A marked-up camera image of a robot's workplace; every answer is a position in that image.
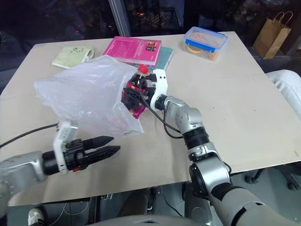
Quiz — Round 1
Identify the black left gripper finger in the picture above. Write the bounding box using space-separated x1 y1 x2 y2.
82 136 115 151
84 145 121 166

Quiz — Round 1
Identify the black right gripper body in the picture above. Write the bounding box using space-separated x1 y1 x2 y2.
139 73 158 105

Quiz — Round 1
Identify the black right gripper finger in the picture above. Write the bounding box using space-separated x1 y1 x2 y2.
122 87 142 100

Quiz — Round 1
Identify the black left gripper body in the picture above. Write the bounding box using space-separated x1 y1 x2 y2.
63 138 92 174

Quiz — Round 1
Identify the clear plastic bag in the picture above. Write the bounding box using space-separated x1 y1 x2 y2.
33 55 145 138

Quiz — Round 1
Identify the brown paper bag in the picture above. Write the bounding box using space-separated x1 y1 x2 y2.
252 11 293 60

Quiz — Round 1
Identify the teal book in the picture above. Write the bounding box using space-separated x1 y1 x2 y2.
122 46 174 72

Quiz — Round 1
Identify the pink book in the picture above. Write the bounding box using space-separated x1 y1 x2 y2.
102 36 163 67

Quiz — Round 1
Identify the pale green cloth pouch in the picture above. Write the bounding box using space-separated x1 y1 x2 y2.
51 46 96 70

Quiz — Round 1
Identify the white and black shoe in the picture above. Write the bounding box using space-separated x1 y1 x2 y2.
28 207 46 226

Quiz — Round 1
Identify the clear container with blue lid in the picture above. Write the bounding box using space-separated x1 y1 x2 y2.
182 26 230 63

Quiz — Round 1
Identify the grey rounded robot body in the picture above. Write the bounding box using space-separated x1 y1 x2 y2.
92 214 214 226

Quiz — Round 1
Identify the black chair wheel base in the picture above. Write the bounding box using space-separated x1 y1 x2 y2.
244 164 301 190

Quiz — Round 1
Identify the white upholstered chair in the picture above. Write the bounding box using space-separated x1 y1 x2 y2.
265 69 301 123

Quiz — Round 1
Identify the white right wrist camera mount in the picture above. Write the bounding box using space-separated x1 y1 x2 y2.
149 69 169 112

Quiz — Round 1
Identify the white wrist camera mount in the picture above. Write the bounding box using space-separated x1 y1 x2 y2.
149 69 169 112
52 120 79 175

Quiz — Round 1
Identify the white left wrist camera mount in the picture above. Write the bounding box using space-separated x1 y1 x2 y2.
52 120 79 175

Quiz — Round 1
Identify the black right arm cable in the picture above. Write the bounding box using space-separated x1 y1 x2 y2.
138 86 184 139

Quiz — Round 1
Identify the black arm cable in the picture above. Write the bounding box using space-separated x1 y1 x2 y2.
138 86 184 139
0 123 59 148

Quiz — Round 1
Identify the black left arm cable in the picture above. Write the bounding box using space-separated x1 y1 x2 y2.
0 123 59 148

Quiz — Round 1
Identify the grey window frame post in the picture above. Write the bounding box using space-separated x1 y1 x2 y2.
108 0 132 38

